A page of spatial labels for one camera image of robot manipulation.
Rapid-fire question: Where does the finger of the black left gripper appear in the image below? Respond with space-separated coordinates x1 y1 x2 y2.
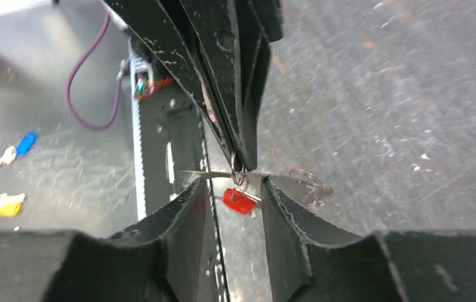
106 1 238 165
180 1 283 171

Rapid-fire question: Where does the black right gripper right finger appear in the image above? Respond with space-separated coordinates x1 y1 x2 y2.
261 177 476 301

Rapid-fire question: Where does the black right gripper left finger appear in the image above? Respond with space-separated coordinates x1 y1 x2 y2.
0 179 208 301

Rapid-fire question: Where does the red tag key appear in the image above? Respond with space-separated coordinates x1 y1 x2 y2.
221 177 261 215

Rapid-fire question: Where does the silver metal key holder plate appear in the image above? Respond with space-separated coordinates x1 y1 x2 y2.
181 169 333 206

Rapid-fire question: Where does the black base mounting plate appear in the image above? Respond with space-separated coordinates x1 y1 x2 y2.
124 39 230 301

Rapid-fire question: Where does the yellow tag key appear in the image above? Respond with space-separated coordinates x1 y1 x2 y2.
0 193 26 217

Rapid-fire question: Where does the spare blue tag key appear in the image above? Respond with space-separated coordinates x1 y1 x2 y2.
0 131 38 167

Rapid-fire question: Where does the white toothed cable duct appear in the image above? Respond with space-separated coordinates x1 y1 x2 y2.
128 42 147 220

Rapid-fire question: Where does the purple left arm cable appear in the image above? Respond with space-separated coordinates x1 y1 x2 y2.
64 12 130 133

